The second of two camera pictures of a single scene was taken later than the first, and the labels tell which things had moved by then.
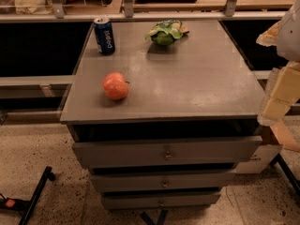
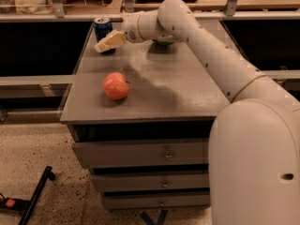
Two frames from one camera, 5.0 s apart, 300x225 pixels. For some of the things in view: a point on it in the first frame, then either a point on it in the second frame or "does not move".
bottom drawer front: x=143 y=201 does not move
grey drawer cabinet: x=165 y=121 does not move
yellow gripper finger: x=282 y=92 -> x=133 y=31
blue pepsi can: x=105 y=35 does not move
